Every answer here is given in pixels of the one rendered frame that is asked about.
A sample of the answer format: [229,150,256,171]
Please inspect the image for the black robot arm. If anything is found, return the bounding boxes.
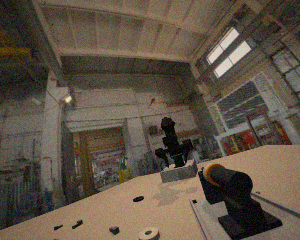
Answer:
[161,117,187,168]

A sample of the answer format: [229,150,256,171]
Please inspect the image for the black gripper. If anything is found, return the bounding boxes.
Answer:
[155,139,194,168]

